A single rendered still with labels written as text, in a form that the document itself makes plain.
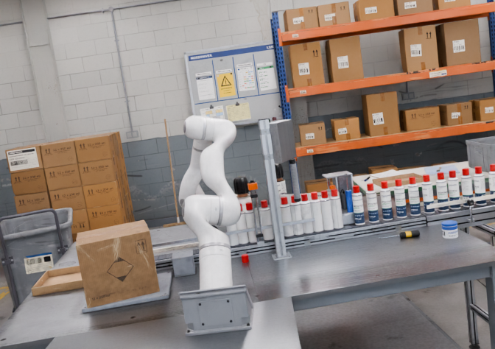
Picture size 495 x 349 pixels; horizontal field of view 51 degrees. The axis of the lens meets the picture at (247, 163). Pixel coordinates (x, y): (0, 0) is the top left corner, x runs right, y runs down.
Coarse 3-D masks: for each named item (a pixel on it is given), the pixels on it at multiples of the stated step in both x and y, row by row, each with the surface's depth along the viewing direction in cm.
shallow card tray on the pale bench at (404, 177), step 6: (402, 174) 410; (408, 174) 410; (414, 174) 409; (372, 180) 408; (378, 180) 409; (384, 180) 409; (390, 180) 407; (402, 180) 386; (408, 180) 386; (420, 180) 387; (390, 186) 386
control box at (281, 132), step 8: (280, 120) 256; (288, 120) 252; (272, 128) 243; (280, 128) 244; (288, 128) 251; (272, 136) 244; (280, 136) 243; (288, 136) 251; (272, 144) 244; (280, 144) 243; (288, 144) 250; (280, 152) 243; (288, 152) 250; (280, 160) 244; (288, 160) 250
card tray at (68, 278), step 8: (48, 272) 270; (56, 272) 270; (64, 272) 271; (72, 272) 271; (40, 280) 257; (48, 280) 266; (56, 280) 264; (64, 280) 262; (72, 280) 260; (80, 280) 246; (32, 288) 245; (40, 288) 245; (48, 288) 245; (56, 288) 246; (64, 288) 246; (72, 288) 246; (80, 288) 247
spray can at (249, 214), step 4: (248, 204) 261; (248, 208) 261; (252, 208) 262; (248, 212) 261; (252, 212) 261; (248, 216) 261; (252, 216) 261; (248, 220) 261; (252, 220) 261; (248, 224) 262; (252, 224) 261; (248, 232) 263; (252, 232) 262; (248, 236) 264; (252, 236) 262; (252, 240) 263; (256, 240) 263
